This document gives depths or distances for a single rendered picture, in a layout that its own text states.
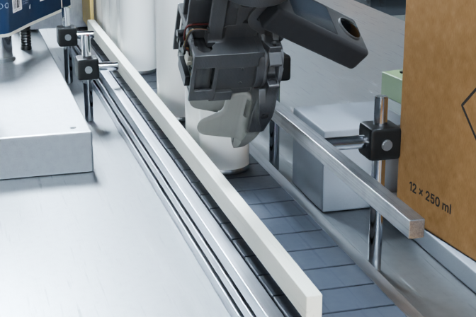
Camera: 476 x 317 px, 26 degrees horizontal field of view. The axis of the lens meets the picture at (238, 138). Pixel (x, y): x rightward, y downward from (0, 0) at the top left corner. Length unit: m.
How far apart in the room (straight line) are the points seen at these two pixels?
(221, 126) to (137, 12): 0.53
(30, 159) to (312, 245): 0.44
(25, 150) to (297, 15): 0.45
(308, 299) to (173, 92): 0.56
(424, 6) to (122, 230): 0.37
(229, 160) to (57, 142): 0.25
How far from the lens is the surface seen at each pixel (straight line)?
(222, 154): 1.04
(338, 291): 0.80
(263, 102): 0.90
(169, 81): 1.22
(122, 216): 1.08
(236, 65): 0.87
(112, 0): 1.56
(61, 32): 1.62
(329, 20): 0.91
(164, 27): 1.21
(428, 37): 0.96
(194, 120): 1.09
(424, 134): 0.98
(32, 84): 1.44
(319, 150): 0.87
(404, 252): 1.00
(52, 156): 1.21
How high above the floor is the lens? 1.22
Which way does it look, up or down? 17 degrees down
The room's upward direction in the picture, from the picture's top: straight up
